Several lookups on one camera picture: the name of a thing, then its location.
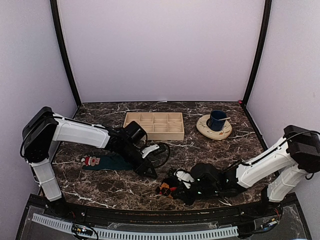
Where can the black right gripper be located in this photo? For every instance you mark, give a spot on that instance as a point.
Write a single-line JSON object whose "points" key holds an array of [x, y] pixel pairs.
{"points": [[184, 195]]}

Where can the black frame post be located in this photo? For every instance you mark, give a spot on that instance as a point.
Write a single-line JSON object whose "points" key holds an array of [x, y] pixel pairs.
{"points": [[258, 52], [63, 52]]}

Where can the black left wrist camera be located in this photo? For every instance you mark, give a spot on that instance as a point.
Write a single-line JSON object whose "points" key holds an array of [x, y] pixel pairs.
{"points": [[135, 132]]}

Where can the black left frame post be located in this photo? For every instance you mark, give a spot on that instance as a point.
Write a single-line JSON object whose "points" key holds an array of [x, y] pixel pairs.
{"points": [[63, 52]]}

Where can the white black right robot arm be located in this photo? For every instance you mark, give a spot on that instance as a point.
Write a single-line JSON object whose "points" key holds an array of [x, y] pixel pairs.
{"points": [[296, 155]]}

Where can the black red yellow argyle sock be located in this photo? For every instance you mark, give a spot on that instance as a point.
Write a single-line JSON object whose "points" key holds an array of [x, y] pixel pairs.
{"points": [[167, 187]]}

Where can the black front table rail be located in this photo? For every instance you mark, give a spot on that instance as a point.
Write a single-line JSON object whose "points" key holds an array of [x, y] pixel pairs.
{"points": [[126, 207]]}

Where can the wooden compartment tray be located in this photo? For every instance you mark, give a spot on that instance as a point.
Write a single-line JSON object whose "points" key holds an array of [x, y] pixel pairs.
{"points": [[159, 126]]}

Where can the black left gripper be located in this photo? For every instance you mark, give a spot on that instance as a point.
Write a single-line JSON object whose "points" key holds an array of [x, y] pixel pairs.
{"points": [[142, 167]]}

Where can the white slotted cable duct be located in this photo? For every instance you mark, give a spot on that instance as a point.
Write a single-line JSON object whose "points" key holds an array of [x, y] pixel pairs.
{"points": [[134, 232]]}

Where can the green christmas bear sock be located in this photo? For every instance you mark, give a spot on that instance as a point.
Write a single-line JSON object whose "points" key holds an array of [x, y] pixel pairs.
{"points": [[105, 162]]}

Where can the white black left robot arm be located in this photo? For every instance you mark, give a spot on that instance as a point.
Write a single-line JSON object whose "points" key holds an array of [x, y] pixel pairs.
{"points": [[47, 127]]}

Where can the dark blue mug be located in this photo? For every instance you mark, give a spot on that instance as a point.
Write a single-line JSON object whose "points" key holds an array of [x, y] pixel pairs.
{"points": [[213, 122]]}

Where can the black right frame post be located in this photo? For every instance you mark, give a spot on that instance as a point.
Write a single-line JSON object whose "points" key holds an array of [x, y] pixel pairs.
{"points": [[258, 52]]}

